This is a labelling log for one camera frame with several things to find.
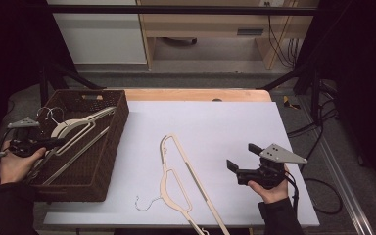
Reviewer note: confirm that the beige plastic clothes hanger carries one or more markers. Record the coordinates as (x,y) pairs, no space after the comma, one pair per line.
(163,189)
(66,125)
(78,156)

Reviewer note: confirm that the white cabinet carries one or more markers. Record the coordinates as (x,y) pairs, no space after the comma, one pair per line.
(101,39)

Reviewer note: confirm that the person's left hand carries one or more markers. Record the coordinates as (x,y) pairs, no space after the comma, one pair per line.
(14,169)

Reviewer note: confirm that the person's right hand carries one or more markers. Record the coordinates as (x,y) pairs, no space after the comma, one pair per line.
(272,195)

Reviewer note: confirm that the black horizontal frame bar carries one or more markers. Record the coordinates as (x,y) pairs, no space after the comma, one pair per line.
(176,9)

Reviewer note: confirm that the white paper sheet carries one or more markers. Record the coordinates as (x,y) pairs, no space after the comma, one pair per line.
(225,130)

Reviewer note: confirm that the black curtain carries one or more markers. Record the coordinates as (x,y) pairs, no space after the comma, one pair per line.
(9,49)
(365,81)

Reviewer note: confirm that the aluminium rail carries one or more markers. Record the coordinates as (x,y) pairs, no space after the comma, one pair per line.
(346,186)

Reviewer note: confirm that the black metal frame leg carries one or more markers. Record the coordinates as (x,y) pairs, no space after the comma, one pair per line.
(315,94)
(44,84)

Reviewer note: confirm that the light wooden desk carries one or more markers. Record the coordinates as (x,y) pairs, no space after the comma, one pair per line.
(209,24)

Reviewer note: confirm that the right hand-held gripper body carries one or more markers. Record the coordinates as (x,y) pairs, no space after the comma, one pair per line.
(282,156)

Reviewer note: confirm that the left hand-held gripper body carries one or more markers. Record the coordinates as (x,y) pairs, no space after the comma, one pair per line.
(24,143)

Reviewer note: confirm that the yellow and black tool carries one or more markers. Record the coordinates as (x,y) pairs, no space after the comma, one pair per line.
(288,103)

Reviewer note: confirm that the brown woven basket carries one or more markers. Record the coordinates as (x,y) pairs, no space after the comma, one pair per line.
(101,156)

